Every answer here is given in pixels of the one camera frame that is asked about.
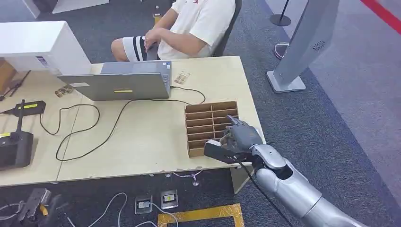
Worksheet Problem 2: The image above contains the grey laptop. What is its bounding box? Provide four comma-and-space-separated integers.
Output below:
57, 60, 173, 102

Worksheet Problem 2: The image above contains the long black desk cable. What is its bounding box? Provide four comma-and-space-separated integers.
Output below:
39, 86, 207, 163

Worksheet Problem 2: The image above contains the printed card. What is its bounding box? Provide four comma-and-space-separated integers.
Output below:
54, 85, 75, 99
174, 71, 191, 86

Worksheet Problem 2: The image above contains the black controller with antenna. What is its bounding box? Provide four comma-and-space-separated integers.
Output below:
0, 99, 35, 170

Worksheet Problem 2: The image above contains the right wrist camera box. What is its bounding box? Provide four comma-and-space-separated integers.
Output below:
203, 140, 249, 166

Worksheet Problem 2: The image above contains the brown cardboard box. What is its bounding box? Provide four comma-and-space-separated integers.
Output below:
0, 59, 18, 93

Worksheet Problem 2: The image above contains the thin black rod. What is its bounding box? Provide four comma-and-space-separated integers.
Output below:
0, 70, 32, 102

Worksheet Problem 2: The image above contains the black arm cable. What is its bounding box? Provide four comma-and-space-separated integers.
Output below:
235, 159, 295, 227

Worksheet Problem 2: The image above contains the yellow floor tape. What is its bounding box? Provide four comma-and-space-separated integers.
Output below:
157, 203, 245, 227

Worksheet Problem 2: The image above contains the grey black floor tool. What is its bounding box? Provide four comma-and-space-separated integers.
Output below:
16, 187, 70, 227

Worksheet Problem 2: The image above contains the white cabinet box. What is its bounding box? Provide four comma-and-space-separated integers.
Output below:
0, 20, 92, 76

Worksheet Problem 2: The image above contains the round white-rimmed base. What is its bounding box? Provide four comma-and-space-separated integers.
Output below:
273, 42, 291, 61

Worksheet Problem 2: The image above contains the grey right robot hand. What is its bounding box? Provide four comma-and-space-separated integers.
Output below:
219, 115, 264, 155

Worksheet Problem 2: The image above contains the grey kiosk stand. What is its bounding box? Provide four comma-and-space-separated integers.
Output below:
266, 0, 341, 94

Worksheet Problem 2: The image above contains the wooden card box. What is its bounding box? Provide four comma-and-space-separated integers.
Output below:
184, 101, 240, 158

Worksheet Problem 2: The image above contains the metal floor socket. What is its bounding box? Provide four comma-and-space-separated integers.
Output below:
134, 194, 154, 215
160, 189, 179, 210

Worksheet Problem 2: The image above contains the black stanchion post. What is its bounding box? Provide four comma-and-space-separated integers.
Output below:
269, 0, 292, 27

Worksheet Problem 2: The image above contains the white cable bundle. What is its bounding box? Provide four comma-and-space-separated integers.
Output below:
0, 201, 25, 222

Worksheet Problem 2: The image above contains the beige desk leg panel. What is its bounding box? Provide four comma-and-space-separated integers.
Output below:
230, 164, 255, 194

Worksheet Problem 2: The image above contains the white looped floor cable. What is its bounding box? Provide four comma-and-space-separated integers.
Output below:
66, 192, 129, 227

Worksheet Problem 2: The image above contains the white furniture base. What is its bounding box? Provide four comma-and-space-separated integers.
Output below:
21, 0, 110, 19

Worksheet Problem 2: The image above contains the person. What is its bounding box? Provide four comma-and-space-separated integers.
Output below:
111, 0, 236, 62

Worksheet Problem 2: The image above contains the black device with yellow label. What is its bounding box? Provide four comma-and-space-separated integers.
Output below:
0, 100, 47, 118

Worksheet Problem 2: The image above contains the white cable under desk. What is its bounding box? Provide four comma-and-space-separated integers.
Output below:
165, 169, 205, 187

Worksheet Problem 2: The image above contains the red floor tape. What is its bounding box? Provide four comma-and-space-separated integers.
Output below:
359, 0, 401, 35

